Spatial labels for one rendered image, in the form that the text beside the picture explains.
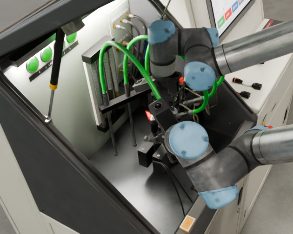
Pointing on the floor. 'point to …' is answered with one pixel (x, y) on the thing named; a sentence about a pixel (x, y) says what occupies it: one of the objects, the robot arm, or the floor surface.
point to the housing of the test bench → (12, 161)
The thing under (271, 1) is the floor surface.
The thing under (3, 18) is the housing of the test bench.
